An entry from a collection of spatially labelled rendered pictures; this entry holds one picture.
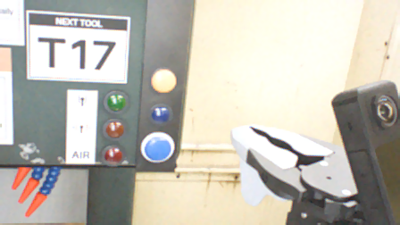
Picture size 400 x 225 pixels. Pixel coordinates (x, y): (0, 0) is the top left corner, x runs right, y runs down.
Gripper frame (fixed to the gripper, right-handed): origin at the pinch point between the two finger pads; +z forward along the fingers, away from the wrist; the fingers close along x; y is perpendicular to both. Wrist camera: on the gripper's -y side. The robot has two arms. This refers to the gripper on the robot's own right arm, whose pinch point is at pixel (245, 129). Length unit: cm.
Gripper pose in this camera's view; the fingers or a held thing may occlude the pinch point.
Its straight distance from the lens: 54.6
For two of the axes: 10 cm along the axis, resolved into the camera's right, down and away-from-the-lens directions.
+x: 7.7, -1.8, 6.1
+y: -1.1, 9.1, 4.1
